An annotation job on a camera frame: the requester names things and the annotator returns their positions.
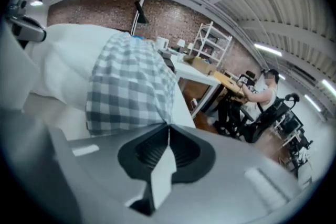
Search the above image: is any white square table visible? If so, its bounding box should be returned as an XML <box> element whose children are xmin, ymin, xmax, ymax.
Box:
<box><xmin>23</xmin><ymin>55</ymin><xmax>197</xmax><ymax>140</ymax></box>

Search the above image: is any grey checked pillowcase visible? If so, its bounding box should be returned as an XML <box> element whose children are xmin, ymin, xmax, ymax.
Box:
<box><xmin>85</xmin><ymin>32</ymin><xmax>179</xmax><ymax>136</ymax></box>

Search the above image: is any white power adapter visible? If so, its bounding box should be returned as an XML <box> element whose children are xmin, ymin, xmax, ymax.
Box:
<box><xmin>190</xmin><ymin>98</ymin><xmax>200</xmax><ymax>114</ymax></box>

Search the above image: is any white pillow insert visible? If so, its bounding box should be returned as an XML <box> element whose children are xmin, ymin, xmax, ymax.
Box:
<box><xmin>25</xmin><ymin>23</ymin><xmax>127</xmax><ymax>114</ymax></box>

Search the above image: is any white shelving rack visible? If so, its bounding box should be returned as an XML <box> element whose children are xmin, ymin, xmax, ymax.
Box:
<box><xmin>192</xmin><ymin>20</ymin><xmax>234</xmax><ymax>67</ymax></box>

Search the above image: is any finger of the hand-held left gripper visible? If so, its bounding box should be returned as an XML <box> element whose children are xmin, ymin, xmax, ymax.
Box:
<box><xmin>12</xmin><ymin>23</ymin><xmax>48</xmax><ymax>43</ymax></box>
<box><xmin>11</xmin><ymin>15</ymin><xmax>46</xmax><ymax>31</ymax></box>

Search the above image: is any black office chair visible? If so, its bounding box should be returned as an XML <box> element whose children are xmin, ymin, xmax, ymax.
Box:
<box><xmin>217</xmin><ymin>92</ymin><xmax>300</xmax><ymax>144</ymax></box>

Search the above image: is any long white desk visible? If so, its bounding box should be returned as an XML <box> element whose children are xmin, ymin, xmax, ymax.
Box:
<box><xmin>170</xmin><ymin>53</ymin><xmax>223</xmax><ymax>119</ymax></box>

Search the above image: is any black chair with headrest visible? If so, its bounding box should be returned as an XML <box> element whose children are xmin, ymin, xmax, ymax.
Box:
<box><xmin>239</xmin><ymin>70</ymin><xmax>257</xmax><ymax>85</ymax></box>

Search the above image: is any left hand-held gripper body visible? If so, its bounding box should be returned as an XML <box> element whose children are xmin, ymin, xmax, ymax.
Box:
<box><xmin>6</xmin><ymin>0</ymin><xmax>28</xmax><ymax>20</ymax></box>

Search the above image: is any ceiling strip light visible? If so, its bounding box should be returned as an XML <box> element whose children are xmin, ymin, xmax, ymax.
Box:
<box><xmin>253</xmin><ymin>42</ymin><xmax>284</xmax><ymax>58</ymax></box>

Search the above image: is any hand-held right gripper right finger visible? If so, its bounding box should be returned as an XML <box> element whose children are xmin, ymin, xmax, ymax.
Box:
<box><xmin>156</xmin><ymin>124</ymin><xmax>301</xmax><ymax>224</ymax></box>

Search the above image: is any white box appliance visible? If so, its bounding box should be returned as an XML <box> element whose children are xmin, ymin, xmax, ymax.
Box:
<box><xmin>155</xmin><ymin>36</ymin><xmax>169</xmax><ymax>51</ymax></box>

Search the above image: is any open cardboard box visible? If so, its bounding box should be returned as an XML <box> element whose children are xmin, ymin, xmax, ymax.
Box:
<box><xmin>183</xmin><ymin>56</ymin><xmax>218</xmax><ymax>76</ymax></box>

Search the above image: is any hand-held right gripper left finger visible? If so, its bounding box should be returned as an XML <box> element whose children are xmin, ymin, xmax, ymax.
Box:
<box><xmin>67</xmin><ymin>124</ymin><xmax>170</xmax><ymax>224</ymax></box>

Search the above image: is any black floor lamp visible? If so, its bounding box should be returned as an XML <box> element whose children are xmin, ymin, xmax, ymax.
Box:
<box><xmin>129</xmin><ymin>0</ymin><xmax>150</xmax><ymax>37</ymax></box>

